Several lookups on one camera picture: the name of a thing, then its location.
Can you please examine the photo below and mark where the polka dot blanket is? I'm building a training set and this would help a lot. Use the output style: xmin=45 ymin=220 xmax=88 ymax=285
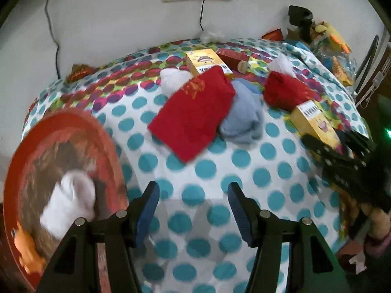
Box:
xmin=21 ymin=38 xmax=371 ymax=293

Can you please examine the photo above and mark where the thin black cable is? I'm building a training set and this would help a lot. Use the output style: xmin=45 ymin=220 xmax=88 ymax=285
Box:
xmin=44 ymin=0 xmax=62 ymax=80
xmin=199 ymin=0 xmax=209 ymax=34

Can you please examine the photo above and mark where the crumpled white tissue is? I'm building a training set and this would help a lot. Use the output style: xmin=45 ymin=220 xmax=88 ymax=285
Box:
xmin=199 ymin=31 xmax=227 ymax=43

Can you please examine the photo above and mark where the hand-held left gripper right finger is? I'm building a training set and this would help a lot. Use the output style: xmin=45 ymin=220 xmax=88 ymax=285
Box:
xmin=228 ymin=182 xmax=352 ymax=293

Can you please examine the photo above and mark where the black stand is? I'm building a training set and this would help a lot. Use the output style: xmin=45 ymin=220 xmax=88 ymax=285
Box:
xmin=288 ymin=5 xmax=315 ymax=43

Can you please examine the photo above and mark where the light blue sock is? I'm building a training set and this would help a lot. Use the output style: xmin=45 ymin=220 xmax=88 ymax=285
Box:
xmin=218 ymin=79 xmax=263 ymax=147

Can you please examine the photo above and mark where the round red tray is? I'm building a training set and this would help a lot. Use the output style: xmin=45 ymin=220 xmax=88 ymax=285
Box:
xmin=3 ymin=110 xmax=129 ymax=292

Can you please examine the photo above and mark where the dark red box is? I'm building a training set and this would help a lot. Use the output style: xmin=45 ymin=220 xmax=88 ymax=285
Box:
xmin=216 ymin=48 xmax=249 ymax=73

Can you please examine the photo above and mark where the small white sock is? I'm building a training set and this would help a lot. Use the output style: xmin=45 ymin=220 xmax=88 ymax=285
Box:
xmin=40 ymin=171 xmax=97 ymax=240

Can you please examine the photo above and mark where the red sock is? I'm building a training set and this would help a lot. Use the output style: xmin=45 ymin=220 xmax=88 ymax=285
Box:
xmin=147 ymin=65 xmax=236 ymax=163
xmin=263 ymin=71 xmax=318 ymax=112

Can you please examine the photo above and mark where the yellow box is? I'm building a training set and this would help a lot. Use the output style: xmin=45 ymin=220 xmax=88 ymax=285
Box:
xmin=185 ymin=49 xmax=234 ymax=78
xmin=289 ymin=100 xmax=346 ymax=153

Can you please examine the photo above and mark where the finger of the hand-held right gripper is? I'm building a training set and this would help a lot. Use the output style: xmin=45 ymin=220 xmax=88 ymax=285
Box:
xmin=301 ymin=134 xmax=367 ymax=168
xmin=334 ymin=128 xmax=377 ymax=156

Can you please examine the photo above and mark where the red gold wrapper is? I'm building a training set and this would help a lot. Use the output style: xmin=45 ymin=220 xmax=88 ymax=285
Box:
xmin=65 ymin=63 xmax=95 ymax=83

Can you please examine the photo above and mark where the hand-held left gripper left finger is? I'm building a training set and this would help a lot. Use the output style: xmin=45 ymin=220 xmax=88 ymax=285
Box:
xmin=37 ymin=181 xmax=161 ymax=293

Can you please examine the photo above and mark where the rolled white sock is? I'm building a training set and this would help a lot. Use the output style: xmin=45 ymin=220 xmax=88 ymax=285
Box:
xmin=160 ymin=68 xmax=193 ymax=96

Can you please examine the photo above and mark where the yellow plush toy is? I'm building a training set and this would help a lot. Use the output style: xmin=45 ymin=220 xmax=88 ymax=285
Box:
xmin=315 ymin=21 xmax=352 ymax=54

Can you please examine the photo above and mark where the orange toy figure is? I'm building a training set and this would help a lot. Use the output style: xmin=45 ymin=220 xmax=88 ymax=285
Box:
xmin=12 ymin=221 xmax=46 ymax=273

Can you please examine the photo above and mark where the red packet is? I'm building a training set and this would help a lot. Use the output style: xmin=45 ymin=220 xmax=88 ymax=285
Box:
xmin=262 ymin=28 xmax=284 ymax=41

